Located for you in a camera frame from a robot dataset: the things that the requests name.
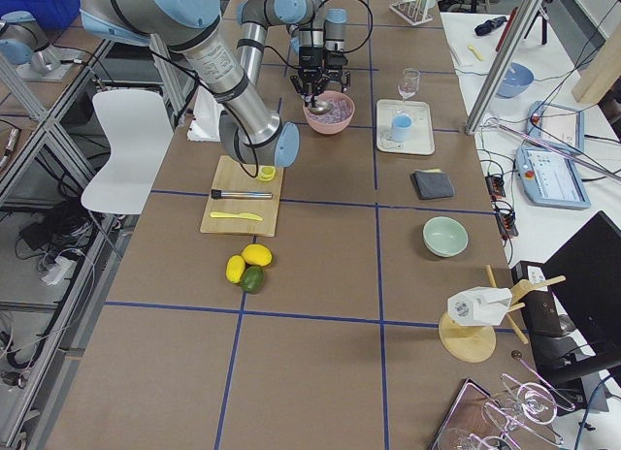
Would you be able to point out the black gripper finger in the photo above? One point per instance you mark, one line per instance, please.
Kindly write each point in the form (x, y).
(296, 84)
(345, 81)
(320, 85)

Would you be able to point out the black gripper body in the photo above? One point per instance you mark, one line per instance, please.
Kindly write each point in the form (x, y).
(309, 63)
(346, 80)

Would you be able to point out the stainless steel ice scoop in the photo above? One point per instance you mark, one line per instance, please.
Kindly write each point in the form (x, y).
(317, 106)

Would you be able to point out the pile of ice cubes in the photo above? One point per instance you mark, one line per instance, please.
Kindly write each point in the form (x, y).
(341, 110)

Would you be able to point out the blue cup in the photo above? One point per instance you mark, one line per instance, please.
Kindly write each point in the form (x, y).
(400, 128)

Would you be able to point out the wooden cup tree stand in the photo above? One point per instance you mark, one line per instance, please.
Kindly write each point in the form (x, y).
(467, 328)

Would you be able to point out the pink bowl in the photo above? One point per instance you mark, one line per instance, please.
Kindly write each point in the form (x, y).
(329, 129)

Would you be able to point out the clear wine glass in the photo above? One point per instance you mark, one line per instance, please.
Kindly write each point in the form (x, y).
(409, 82)

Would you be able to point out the cream serving tray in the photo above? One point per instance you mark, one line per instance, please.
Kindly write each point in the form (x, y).
(420, 140)

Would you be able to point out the lemon slice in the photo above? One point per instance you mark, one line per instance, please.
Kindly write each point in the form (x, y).
(266, 173)

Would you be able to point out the wooden cutting board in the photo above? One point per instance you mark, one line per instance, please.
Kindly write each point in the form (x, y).
(230, 177)

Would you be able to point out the yellow plastic utensil on desk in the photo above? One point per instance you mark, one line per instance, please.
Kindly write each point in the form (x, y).
(476, 53)

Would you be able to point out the grey folded cloth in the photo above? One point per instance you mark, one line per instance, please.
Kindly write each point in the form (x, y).
(432, 184)

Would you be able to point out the steel muddler black tip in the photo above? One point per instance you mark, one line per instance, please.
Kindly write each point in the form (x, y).
(219, 194)

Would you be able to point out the yellow plastic knife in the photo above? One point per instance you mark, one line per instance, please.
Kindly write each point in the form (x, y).
(240, 215)

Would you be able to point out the white plastic chair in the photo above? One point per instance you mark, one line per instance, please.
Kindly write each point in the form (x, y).
(138, 129)

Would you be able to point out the blue bowl on desk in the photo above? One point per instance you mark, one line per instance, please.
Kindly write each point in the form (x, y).
(516, 80)

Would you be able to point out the yellow lemon round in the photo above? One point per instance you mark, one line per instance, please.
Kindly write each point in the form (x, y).
(256, 254)

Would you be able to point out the green bowl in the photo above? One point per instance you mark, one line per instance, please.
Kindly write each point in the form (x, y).
(445, 236)

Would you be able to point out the yellow lemon upper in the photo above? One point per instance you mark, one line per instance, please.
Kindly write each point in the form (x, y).
(235, 268)

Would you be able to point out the teach pendant far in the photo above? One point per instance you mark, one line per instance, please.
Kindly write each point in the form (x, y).
(560, 126)

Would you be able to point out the teach pendant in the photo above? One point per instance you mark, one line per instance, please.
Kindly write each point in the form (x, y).
(560, 126)
(549, 179)

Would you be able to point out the teach pendant near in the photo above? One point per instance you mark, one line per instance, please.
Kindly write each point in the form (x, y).
(549, 179)

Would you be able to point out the blue storage crate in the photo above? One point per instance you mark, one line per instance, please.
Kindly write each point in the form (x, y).
(50, 14)

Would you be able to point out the black monitor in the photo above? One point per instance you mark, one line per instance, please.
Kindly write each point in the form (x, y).
(590, 295)

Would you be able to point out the white wire cup rack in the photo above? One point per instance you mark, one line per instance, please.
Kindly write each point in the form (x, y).
(414, 12)

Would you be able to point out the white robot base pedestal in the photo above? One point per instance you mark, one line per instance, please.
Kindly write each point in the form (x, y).
(204, 126)

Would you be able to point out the aluminium frame post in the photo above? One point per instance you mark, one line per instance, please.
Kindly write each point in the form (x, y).
(516, 30)

